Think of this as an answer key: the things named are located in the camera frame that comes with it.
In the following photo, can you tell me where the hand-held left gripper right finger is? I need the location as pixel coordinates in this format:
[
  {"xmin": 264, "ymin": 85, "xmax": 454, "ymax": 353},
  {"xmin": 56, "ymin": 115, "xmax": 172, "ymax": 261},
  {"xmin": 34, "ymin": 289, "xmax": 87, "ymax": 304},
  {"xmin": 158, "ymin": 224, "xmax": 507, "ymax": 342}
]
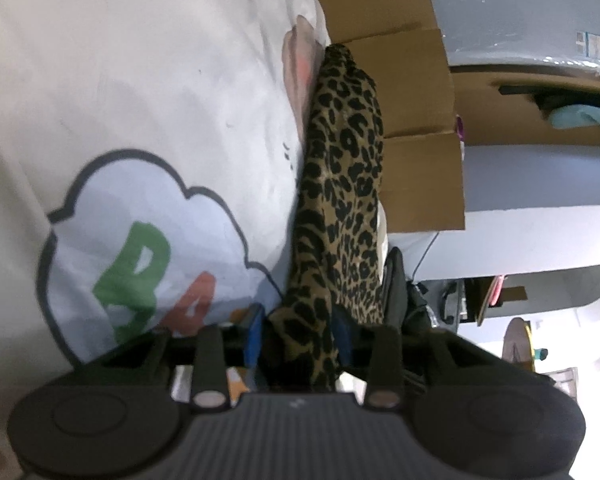
[{"xmin": 330, "ymin": 309, "xmax": 486, "ymax": 409}]

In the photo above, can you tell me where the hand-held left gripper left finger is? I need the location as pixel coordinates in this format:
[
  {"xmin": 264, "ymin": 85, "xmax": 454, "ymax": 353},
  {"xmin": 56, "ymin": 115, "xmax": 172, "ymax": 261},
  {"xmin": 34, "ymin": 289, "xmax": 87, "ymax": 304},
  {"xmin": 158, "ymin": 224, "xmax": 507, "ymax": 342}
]
[{"xmin": 95, "ymin": 305, "xmax": 266, "ymax": 409}]

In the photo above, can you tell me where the leopard print garment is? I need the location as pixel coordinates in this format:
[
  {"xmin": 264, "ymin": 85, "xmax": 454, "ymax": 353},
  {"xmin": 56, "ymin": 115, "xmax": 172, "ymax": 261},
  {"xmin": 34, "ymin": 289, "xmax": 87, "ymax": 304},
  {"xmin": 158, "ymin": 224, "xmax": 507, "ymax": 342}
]
[{"xmin": 265, "ymin": 42, "xmax": 386, "ymax": 393}]

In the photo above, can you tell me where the black folded garment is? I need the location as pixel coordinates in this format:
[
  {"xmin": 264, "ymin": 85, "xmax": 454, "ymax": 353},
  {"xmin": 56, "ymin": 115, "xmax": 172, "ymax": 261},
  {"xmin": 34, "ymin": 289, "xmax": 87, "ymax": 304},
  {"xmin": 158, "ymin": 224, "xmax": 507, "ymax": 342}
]
[{"xmin": 380, "ymin": 247, "xmax": 433, "ymax": 333}]

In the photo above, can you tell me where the round yellow rimmed table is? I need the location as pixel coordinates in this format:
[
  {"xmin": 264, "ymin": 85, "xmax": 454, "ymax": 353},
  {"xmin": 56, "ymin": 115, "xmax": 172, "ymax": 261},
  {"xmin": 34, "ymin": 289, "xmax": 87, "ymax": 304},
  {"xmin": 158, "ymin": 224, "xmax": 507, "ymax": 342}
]
[{"xmin": 502, "ymin": 317, "xmax": 537, "ymax": 372}]

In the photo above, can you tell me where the flattened brown cardboard sheet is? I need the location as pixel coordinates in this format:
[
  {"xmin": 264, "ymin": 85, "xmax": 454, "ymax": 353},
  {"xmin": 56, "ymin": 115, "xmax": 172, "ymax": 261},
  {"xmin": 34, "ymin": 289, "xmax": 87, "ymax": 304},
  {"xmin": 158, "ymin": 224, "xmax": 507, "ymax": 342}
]
[{"xmin": 300, "ymin": 0, "xmax": 466, "ymax": 233}]

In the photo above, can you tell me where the tall brown cardboard box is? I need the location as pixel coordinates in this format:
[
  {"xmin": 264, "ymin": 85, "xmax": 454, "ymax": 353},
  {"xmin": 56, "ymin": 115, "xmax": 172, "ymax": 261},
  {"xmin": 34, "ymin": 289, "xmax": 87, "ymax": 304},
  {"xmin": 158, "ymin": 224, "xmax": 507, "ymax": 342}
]
[{"xmin": 452, "ymin": 70, "xmax": 600, "ymax": 148}]

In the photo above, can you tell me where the cream bear printed blanket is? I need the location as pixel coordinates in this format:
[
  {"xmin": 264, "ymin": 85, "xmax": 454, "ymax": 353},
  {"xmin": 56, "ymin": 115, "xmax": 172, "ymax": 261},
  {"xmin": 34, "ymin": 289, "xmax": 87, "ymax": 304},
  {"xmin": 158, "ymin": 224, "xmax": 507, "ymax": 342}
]
[{"xmin": 0, "ymin": 0, "xmax": 393, "ymax": 480}]

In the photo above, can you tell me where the teal cloth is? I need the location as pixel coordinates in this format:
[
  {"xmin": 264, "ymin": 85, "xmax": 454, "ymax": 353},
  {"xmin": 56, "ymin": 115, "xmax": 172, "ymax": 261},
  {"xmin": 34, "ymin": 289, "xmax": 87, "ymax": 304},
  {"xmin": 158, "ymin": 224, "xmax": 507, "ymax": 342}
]
[{"xmin": 550, "ymin": 105, "xmax": 600, "ymax": 138}]

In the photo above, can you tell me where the grey refrigerator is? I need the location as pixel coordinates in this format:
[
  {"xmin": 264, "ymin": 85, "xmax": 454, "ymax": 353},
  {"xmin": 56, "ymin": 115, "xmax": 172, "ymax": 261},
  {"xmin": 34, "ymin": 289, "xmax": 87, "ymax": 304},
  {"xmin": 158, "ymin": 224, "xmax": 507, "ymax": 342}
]
[{"xmin": 420, "ymin": 0, "xmax": 600, "ymax": 68}]

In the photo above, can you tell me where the white cable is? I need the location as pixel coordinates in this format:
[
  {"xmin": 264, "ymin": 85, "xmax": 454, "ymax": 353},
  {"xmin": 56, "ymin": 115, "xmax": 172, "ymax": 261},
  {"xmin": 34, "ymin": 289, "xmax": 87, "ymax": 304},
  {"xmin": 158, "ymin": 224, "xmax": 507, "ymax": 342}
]
[{"xmin": 412, "ymin": 232, "xmax": 439, "ymax": 281}]

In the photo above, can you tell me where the black strap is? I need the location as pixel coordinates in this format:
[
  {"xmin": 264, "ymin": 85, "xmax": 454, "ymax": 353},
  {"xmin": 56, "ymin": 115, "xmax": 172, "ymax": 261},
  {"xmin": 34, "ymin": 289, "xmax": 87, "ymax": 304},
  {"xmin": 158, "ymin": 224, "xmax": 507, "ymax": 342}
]
[{"xmin": 497, "ymin": 84, "xmax": 551, "ymax": 98}]

